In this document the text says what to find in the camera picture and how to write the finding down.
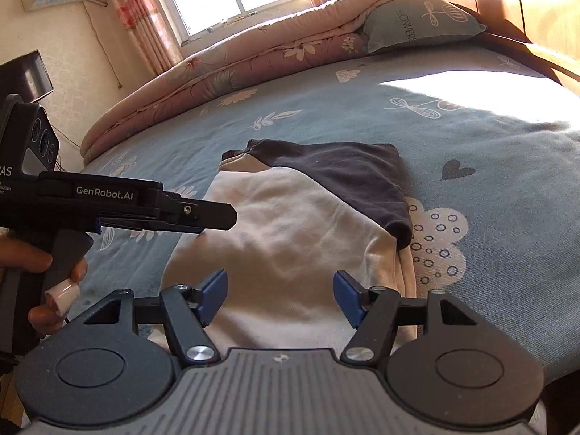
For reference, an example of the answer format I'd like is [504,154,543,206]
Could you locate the black and cream raglan sweatshirt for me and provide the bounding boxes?
[161,140,416,352]

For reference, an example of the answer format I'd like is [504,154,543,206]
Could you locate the person's left hand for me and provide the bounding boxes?
[0,233,90,337]

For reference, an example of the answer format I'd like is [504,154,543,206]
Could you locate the blue floral bed sheet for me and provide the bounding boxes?
[74,43,579,380]

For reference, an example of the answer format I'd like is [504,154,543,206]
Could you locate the pink checked curtain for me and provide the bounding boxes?
[111,0,183,76]

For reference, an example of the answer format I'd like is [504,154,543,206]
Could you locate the pink floral folded quilt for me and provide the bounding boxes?
[80,0,393,165]

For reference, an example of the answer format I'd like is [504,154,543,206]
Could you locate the blue-green flower pillow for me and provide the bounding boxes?
[363,0,486,54]

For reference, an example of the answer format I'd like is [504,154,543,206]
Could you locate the wooden headboard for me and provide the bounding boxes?
[447,0,579,93]

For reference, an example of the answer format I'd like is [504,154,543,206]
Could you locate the wall-mounted black television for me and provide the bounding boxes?
[0,50,54,102]

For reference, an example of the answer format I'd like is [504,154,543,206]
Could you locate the black hanging wall cables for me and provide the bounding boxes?
[80,0,125,91]

